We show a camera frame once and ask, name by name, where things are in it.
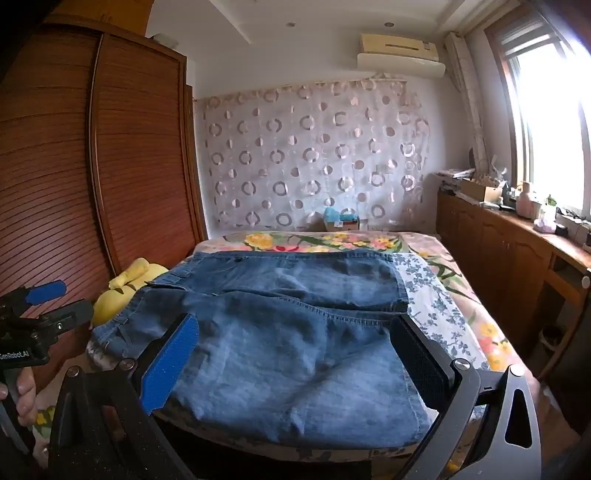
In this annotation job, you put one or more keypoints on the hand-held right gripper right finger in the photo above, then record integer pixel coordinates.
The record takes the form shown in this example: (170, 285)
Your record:
(420, 367)

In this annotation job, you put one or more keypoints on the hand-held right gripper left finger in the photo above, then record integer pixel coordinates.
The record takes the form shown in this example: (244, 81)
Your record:
(168, 364)

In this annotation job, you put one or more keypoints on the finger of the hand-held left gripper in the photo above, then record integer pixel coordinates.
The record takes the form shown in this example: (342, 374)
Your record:
(46, 293)
(69, 314)

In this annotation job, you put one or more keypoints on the blue denim pants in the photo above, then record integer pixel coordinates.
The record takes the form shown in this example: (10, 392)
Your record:
(277, 346)

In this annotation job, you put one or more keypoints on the person's left hand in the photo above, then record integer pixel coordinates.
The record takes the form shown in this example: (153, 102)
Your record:
(25, 397)

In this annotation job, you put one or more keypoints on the yellow plush pillow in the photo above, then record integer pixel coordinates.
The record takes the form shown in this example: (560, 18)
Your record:
(117, 295)

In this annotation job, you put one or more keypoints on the blue floral cloth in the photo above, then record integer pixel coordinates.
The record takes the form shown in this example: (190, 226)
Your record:
(438, 314)

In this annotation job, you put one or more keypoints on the wooden headboard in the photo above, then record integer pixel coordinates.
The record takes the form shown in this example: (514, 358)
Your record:
(69, 161)

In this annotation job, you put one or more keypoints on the wooden side cabinet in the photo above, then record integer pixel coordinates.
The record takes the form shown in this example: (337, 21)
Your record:
(498, 258)

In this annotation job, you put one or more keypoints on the colourful floral bedsheet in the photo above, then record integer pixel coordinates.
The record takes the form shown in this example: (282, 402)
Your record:
(323, 241)

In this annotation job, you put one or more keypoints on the teal item on box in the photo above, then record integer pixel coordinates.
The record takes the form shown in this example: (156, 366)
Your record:
(341, 220)

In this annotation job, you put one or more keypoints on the open cardboard box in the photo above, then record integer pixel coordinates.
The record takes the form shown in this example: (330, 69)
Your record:
(478, 190)

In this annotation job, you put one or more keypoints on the stack of papers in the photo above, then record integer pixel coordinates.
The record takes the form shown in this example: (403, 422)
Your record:
(455, 177)

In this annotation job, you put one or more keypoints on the pink bottle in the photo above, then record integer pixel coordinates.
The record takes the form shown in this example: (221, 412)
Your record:
(527, 203)

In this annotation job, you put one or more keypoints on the circle patterned curtain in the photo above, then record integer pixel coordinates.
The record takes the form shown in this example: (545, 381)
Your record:
(300, 152)

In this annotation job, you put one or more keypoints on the white window drape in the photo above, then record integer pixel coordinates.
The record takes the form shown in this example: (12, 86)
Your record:
(468, 101)

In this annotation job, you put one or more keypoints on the window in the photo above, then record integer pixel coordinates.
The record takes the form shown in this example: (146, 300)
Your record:
(545, 115)

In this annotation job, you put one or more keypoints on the wall air conditioner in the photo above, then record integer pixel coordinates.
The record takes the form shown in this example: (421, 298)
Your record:
(399, 55)

